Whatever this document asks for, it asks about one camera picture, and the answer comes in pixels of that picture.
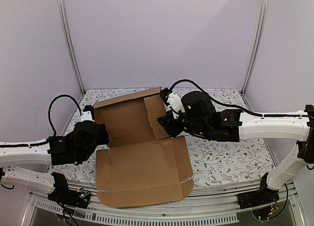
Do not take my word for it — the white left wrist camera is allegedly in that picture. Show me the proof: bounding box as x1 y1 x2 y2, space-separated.
80 105 95 122

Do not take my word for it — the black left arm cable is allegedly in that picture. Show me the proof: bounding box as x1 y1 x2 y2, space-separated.
48 95 84 138

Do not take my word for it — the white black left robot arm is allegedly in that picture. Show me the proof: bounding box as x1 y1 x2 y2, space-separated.
0 121 109 203

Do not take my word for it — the aluminium frame post right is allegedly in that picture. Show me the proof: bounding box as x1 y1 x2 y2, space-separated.
241 0 269 96

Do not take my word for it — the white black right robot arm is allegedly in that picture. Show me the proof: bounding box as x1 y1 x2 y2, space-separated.
157 88 314 204

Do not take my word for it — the aluminium frame post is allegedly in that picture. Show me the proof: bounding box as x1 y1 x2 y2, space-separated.
57 0 86 95
241 0 269 96

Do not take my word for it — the brown cardboard box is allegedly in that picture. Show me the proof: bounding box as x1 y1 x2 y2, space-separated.
94 87 194 208

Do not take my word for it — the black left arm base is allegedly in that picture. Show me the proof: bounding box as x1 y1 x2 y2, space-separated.
48 187 91 209

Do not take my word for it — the aluminium front rail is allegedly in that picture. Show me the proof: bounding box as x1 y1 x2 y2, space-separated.
21 181 308 226

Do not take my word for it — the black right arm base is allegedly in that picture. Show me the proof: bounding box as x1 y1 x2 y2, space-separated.
237 186 279 209

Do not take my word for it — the aluminium frame post left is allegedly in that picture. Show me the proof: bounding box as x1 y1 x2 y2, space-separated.
57 0 86 95

